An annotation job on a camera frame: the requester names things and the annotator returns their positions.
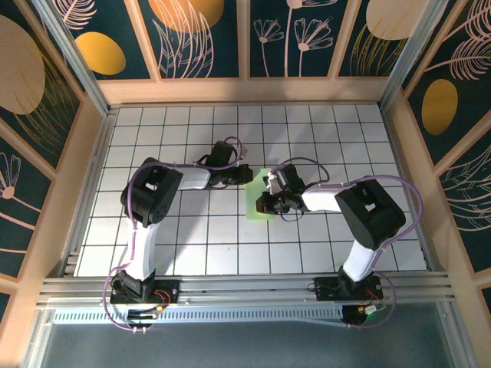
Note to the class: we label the light green paper sheet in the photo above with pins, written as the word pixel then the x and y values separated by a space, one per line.
pixel 253 207

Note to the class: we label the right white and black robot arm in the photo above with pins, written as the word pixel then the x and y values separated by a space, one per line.
pixel 368 214

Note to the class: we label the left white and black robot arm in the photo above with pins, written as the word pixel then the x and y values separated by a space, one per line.
pixel 153 195

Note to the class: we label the wide aluminium frame rail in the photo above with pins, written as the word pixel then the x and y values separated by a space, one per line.
pixel 249 291

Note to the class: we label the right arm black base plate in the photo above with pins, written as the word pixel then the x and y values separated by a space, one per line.
pixel 326 291

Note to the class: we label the aluminium side rail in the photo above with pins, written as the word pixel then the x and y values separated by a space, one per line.
pixel 397 145
pixel 103 145

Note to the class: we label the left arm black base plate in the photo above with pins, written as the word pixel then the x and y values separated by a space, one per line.
pixel 172 287

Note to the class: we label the aluminium corner post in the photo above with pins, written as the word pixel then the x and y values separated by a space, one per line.
pixel 75 57
pixel 409 57

